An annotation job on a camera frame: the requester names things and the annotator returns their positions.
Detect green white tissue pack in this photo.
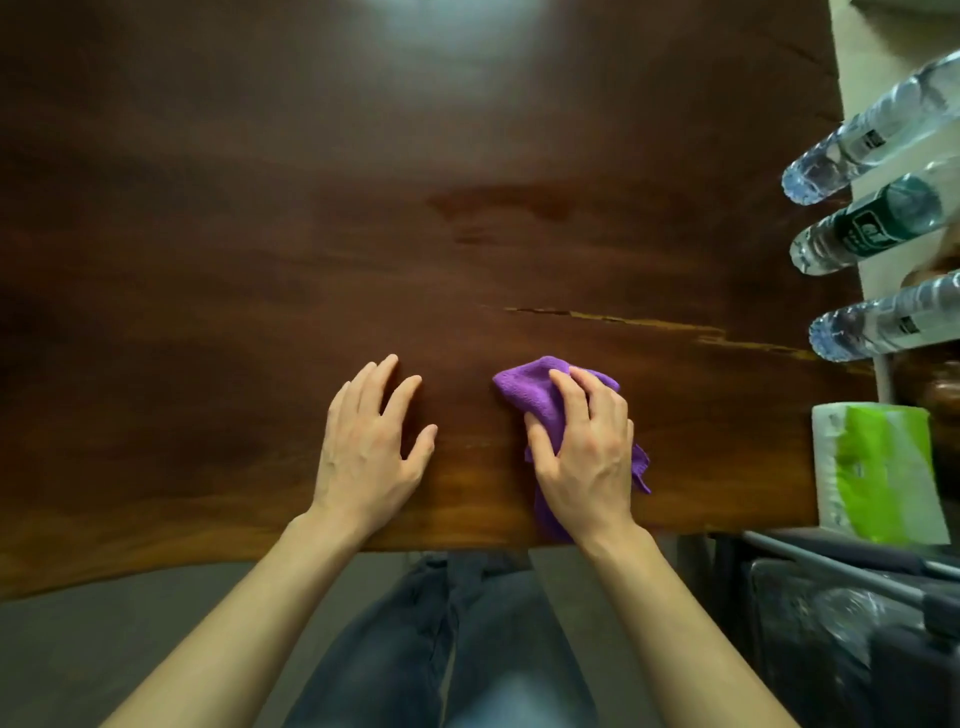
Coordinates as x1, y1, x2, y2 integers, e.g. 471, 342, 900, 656
811, 402, 952, 547

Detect person's blue jeans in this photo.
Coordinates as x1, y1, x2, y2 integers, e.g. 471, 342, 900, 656
281, 551, 601, 728

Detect green label water bottle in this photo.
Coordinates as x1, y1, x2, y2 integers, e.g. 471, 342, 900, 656
789, 157, 960, 277

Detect purple microfiber cloth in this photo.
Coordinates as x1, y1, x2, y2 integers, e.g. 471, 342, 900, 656
492, 355, 652, 545

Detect clear plastic water bottle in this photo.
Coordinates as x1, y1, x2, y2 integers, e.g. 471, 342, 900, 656
808, 271, 960, 364
781, 48, 960, 207

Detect person's left forearm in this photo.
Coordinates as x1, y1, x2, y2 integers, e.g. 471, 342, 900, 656
101, 508, 370, 728

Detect person's left hand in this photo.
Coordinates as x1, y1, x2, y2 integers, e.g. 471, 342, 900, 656
309, 354, 439, 537

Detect grey metal bar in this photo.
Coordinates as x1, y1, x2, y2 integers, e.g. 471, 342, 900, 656
742, 530, 960, 610

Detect person's right hand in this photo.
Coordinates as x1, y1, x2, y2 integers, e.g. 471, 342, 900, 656
523, 366, 639, 558

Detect person's right forearm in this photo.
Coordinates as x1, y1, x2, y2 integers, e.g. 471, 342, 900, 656
577, 521, 800, 728

